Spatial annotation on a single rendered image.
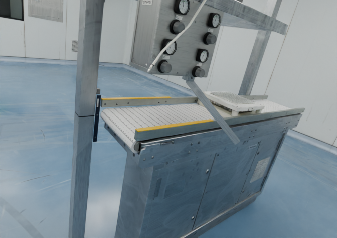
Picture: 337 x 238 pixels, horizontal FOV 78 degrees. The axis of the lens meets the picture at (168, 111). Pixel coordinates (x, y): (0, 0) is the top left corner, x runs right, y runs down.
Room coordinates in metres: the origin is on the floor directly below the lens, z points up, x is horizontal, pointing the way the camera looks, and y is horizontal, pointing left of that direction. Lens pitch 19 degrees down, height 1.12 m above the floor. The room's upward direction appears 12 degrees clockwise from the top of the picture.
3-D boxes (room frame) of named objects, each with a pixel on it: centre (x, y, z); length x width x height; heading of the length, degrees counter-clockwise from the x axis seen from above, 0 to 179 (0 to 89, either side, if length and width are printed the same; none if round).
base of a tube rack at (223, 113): (1.08, -0.31, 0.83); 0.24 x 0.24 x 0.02; 41
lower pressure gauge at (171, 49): (0.53, 0.03, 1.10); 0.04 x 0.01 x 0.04; 132
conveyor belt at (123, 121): (1.10, -0.33, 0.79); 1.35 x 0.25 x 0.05; 132
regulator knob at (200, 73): (0.61, -0.06, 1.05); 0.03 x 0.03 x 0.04; 42
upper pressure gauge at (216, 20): (0.62, -0.07, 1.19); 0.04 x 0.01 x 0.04; 132
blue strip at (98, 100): (0.75, 0.27, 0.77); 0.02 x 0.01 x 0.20; 132
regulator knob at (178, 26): (0.54, 0.02, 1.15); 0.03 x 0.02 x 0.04; 132
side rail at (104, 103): (1.19, -0.24, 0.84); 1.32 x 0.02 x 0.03; 132
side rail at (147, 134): (0.99, -0.41, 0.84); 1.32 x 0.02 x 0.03; 132
